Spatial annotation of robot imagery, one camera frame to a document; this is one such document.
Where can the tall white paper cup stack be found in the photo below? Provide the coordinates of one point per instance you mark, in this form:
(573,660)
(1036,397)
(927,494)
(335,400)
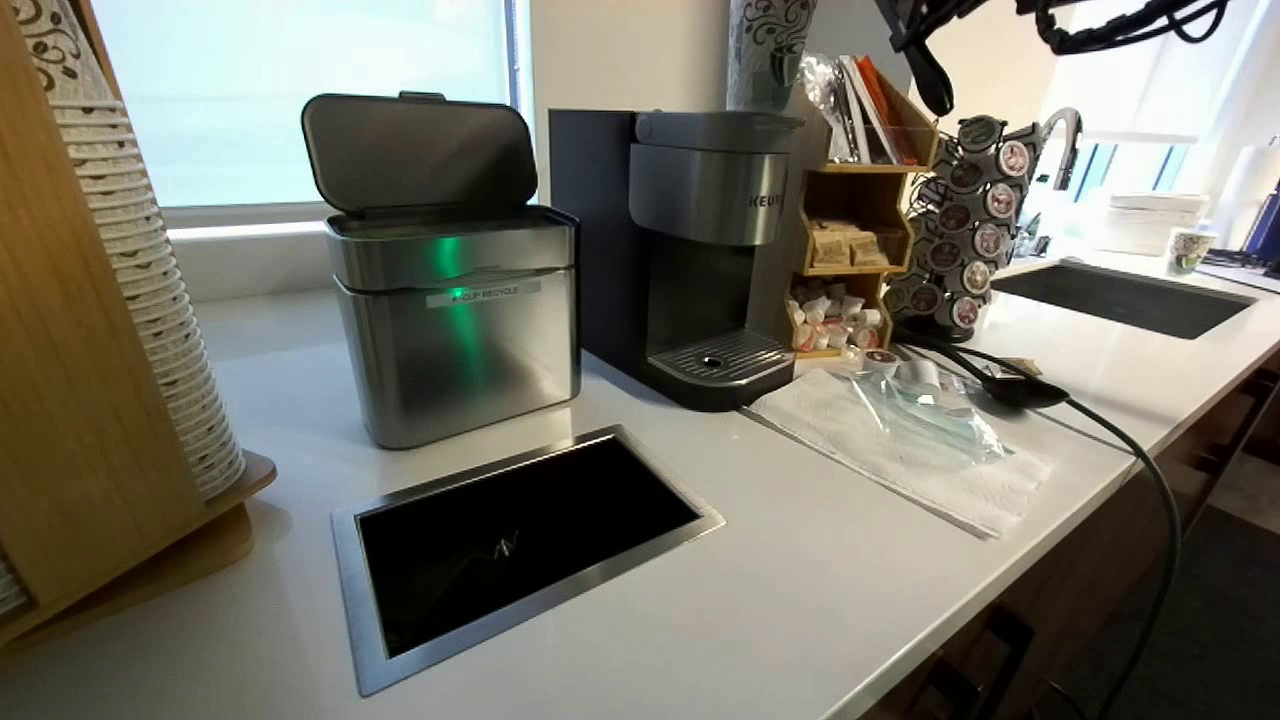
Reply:
(143,264)

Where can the stainless steel lidded bin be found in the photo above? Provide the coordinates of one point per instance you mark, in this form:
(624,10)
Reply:
(455,332)

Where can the white bottle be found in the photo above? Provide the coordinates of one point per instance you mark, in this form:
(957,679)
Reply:
(1241,192)

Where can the crinkly shiny plastic wrapper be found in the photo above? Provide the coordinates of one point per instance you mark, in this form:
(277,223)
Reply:
(823,104)

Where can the black grey coffee machine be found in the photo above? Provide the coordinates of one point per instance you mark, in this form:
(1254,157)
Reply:
(695,255)

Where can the chrome sink faucet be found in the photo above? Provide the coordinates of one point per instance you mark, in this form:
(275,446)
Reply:
(1060,133)

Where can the coffee pod carousel rack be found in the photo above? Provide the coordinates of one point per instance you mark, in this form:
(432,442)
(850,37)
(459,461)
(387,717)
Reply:
(975,224)

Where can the wooden under-counter cabinet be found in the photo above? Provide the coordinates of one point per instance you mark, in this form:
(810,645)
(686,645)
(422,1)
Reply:
(1067,615)

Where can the white paper packets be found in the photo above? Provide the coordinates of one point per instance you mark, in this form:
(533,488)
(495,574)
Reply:
(853,114)

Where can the patterned paper cup stack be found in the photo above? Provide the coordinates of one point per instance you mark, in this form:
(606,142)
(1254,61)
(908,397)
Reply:
(774,53)

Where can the light wooden cup dispenser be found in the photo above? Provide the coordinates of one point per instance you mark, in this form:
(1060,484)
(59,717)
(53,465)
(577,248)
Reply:
(64,442)

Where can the brown wooden condiment holder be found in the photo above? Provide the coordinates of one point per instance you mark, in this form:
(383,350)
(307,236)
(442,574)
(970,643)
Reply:
(862,201)

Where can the white embossed paper towel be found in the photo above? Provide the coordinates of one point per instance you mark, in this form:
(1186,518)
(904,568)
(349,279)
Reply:
(935,480)

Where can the dark recessed sink basin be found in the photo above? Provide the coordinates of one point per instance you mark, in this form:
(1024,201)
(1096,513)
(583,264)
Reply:
(1126,299)

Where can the small patterned mug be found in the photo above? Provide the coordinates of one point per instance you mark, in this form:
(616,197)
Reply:
(1186,248)

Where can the steel framed counter trash chute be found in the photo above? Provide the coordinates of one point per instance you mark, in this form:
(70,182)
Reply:
(521,543)

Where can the blue bottle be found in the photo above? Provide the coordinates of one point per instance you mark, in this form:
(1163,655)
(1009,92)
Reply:
(1266,224)

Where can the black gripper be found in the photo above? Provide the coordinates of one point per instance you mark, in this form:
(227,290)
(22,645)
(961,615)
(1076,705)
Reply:
(921,16)

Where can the orange packet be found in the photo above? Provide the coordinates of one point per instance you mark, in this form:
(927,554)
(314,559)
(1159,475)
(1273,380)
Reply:
(899,114)

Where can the clear plastic bag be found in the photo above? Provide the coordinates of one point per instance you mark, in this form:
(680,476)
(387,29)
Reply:
(940,415)

